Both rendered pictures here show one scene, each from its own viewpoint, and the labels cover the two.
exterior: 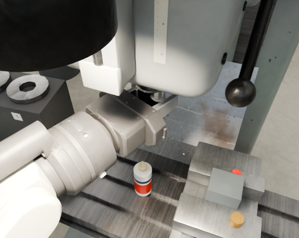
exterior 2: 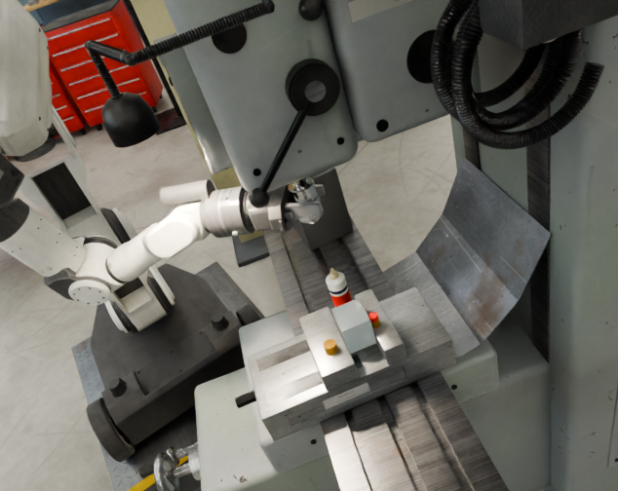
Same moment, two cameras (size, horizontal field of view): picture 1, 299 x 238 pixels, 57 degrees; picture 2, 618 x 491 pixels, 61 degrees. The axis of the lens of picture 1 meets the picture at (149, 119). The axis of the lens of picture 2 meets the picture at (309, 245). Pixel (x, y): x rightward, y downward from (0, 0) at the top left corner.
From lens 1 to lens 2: 0.74 m
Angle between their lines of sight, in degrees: 49
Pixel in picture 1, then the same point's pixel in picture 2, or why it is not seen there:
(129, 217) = not seen: hidden behind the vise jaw
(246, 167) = (421, 335)
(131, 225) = not seen: hidden behind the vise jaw
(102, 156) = (230, 217)
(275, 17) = (554, 165)
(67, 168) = (207, 212)
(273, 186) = not seen: outside the picture
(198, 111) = (480, 266)
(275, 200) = (442, 399)
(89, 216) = (289, 299)
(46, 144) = (203, 194)
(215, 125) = (486, 293)
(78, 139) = (221, 199)
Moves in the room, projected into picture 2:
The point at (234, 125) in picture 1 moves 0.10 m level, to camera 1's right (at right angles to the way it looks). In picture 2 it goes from (504, 304) to (552, 330)
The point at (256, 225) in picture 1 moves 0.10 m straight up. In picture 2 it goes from (341, 364) to (327, 323)
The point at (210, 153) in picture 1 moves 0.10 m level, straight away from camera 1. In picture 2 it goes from (407, 303) to (456, 283)
